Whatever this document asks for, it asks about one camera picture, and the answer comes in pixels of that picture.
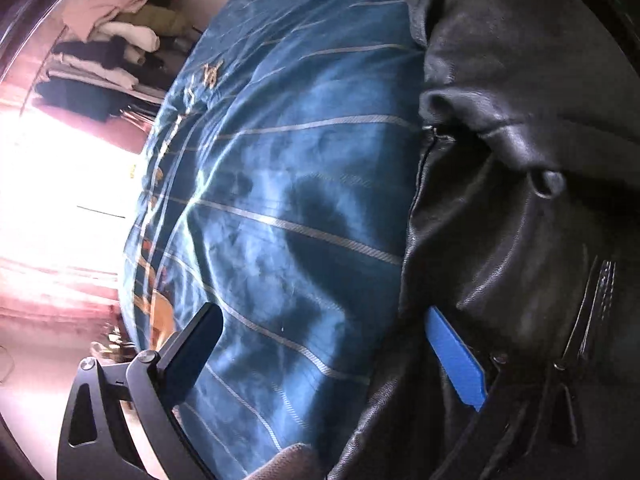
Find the pink curtain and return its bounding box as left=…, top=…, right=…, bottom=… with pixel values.
left=0, top=25, right=166, bottom=321

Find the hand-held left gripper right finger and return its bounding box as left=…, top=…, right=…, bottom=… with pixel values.
left=424, top=307, right=506, bottom=412

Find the black leather jacket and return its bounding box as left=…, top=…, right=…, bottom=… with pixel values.
left=327, top=0, right=640, bottom=480

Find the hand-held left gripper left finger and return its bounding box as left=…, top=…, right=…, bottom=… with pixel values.
left=56, top=303, right=224, bottom=480

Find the blue striped bed cover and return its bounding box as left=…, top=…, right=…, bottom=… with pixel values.
left=116, top=0, right=431, bottom=480

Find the pile of folded clothes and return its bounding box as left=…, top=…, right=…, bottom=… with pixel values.
left=34, top=0, right=201, bottom=122

